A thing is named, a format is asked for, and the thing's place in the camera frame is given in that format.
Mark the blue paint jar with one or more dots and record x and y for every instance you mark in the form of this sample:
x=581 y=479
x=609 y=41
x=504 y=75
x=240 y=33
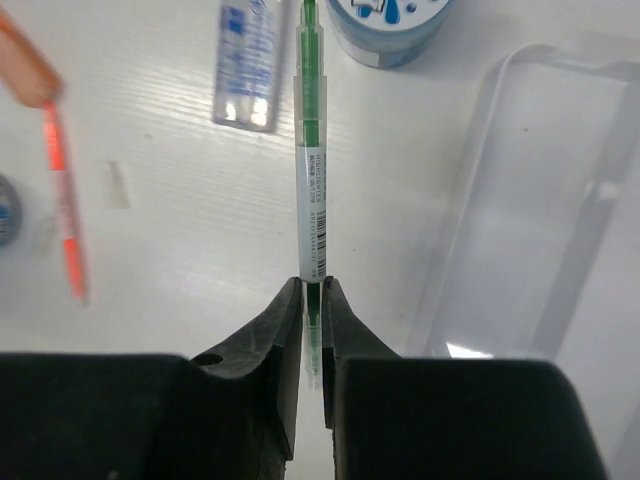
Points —
x=11 y=215
x=386 y=33

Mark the clear blue spray bottle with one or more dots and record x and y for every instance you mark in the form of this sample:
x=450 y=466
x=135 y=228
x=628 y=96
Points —
x=248 y=63

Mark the blue paint jar far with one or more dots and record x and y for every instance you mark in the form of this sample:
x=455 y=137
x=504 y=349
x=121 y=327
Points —
x=386 y=33

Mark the clear plastic organizer tray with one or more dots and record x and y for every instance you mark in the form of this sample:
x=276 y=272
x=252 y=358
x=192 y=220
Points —
x=552 y=140

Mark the blue paint jar near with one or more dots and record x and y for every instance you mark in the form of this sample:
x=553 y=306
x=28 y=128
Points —
x=11 y=215

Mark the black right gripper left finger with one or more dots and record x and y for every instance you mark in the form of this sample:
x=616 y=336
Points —
x=255 y=372

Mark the green highlighter pen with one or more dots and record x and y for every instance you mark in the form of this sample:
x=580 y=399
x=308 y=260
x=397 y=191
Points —
x=310 y=124

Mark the orange highlighter pen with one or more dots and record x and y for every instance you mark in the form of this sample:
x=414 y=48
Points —
x=65 y=204

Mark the orange highlighter cap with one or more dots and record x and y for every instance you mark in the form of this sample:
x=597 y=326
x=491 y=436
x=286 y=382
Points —
x=25 y=72

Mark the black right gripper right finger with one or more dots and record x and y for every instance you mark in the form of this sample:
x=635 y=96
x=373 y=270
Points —
x=355 y=372

